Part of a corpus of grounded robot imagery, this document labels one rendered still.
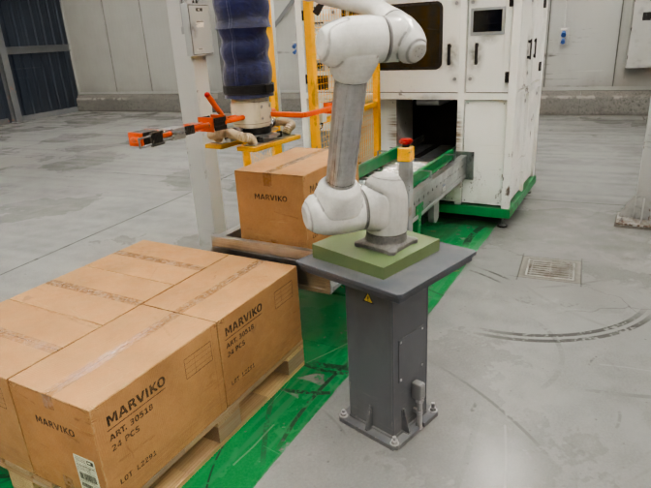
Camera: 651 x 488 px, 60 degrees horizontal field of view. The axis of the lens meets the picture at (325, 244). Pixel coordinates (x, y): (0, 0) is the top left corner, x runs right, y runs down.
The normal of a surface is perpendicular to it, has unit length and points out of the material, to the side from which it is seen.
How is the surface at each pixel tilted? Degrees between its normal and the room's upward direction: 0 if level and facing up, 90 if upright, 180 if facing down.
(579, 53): 90
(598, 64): 90
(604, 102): 90
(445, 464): 0
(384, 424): 90
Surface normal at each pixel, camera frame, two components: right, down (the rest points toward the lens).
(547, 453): -0.05, -0.94
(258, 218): -0.47, 0.33
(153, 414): 0.87, 0.13
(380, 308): -0.69, 0.29
